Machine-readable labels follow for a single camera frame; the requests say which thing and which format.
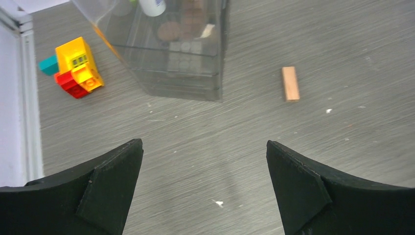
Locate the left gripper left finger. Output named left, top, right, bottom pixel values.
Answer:
left=0, top=139, right=143, bottom=235

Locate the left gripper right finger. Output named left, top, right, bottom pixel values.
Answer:
left=266, top=141, right=415, bottom=235

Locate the grey square sample palette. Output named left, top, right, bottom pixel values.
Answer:
left=167, top=41, right=202, bottom=73

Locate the clear acrylic drawer organizer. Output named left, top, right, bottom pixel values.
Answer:
left=74, top=0, right=231, bottom=102

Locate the pink round powder puff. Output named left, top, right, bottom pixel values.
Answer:
left=157, top=21, right=182, bottom=42

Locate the white cylindrical bottle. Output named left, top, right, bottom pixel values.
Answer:
left=138, top=0, right=166, bottom=17

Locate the eyeshadow palette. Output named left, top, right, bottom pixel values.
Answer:
left=181, top=0, right=207, bottom=41

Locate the peach concealer stick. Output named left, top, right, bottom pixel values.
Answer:
left=281, top=67, right=300, bottom=102

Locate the colourful toy block stack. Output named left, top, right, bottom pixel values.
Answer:
left=38, top=37, right=105, bottom=99

